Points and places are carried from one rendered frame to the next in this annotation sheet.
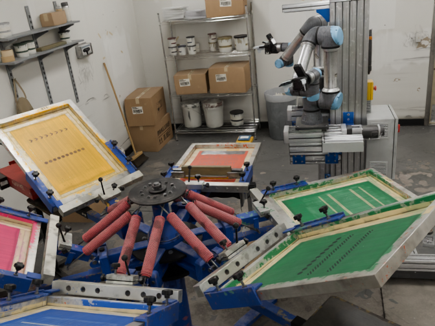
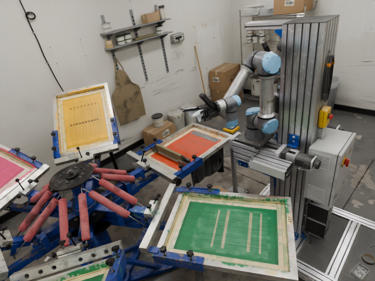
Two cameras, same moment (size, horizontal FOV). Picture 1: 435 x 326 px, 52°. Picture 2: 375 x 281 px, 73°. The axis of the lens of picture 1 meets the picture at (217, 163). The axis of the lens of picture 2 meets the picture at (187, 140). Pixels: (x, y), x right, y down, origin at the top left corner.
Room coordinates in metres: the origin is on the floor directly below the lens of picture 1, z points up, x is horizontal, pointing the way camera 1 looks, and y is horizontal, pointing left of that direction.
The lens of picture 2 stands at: (1.30, -1.19, 2.28)
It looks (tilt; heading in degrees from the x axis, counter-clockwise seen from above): 30 degrees down; 34
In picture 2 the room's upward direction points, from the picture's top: 10 degrees counter-clockwise
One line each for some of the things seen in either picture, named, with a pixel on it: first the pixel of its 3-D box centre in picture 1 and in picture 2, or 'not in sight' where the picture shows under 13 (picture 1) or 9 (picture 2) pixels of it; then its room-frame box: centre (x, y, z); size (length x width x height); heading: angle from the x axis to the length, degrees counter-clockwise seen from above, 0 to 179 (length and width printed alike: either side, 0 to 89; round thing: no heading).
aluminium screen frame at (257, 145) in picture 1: (214, 164); (186, 146); (3.06, 0.02, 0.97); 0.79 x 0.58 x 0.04; 164
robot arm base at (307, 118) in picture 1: (311, 114); (254, 130); (2.96, -0.69, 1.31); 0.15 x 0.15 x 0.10
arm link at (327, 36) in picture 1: (330, 68); (266, 95); (2.87, -0.80, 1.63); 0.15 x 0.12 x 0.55; 52
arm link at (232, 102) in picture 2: (312, 76); (230, 102); (2.67, -0.63, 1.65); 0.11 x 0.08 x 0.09; 142
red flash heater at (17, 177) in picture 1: (42, 172); not in sight; (3.08, 1.30, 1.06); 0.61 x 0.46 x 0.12; 44
